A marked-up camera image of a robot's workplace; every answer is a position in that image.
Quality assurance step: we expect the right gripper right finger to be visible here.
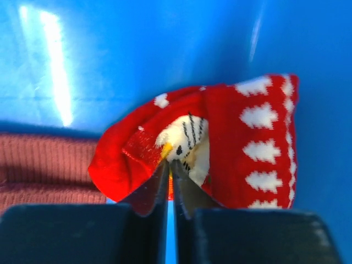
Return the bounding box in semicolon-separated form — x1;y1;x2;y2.
172;161;342;263

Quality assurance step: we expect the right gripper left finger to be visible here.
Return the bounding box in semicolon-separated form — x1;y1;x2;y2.
1;161;168;263

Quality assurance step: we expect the brown striped sock pile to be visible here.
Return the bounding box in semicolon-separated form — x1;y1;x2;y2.
1;133;107;212

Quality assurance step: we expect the blue plastic bin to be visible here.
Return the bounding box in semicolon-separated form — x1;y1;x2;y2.
1;1;351;263

